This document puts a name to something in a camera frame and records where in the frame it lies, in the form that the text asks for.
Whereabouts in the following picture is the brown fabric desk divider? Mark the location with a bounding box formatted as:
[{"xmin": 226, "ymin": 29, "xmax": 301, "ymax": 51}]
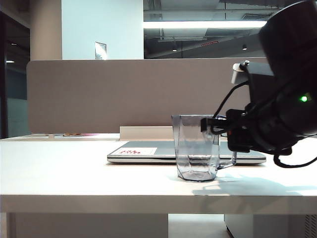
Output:
[{"xmin": 26, "ymin": 58, "xmax": 270, "ymax": 135}]

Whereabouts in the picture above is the silver Dell laptop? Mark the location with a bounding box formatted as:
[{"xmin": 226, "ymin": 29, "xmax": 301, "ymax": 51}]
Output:
[{"xmin": 106, "ymin": 140, "xmax": 266, "ymax": 165}]

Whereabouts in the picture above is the long linear ceiling light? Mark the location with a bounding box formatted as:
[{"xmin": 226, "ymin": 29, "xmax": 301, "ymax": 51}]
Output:
[{"xmin": 143, "ymin": 20, "xmax": 268, "ymax": 29}]

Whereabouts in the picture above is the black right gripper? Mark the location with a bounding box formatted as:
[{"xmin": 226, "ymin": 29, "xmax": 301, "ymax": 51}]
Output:
[{"xmin": 200, "ymin": 108, "xmax": 251, "ymax": 153}]

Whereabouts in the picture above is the framed wall notice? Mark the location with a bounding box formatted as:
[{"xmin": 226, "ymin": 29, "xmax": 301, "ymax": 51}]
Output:
[{"xmin": 94, "ymin": 41, "xmax": 107, "ymax": 60}]

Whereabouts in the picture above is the transparent grey plastic mug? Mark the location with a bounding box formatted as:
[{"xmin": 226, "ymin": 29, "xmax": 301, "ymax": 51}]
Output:
[{"xmin": 171, "ymin": 114, "xmax": 237, "ymax": 183}]

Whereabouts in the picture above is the white red laptop sticker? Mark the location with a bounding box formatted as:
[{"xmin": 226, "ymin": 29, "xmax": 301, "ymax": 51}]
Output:
[{"xmin": 118, "ymin": 147, "xmax": 158, "ymax": 155}]

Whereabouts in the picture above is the beige desk support panel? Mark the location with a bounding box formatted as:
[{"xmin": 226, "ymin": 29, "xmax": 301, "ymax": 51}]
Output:
[{"xmin": 9, "ymin": 213, "xmax": 169, "ymax": 238}]

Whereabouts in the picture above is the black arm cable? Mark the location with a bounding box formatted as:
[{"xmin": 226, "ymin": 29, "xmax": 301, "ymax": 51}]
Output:
[{"xmin": 273, "ymin": 145, "xmax": 317, "ymax": 169}]

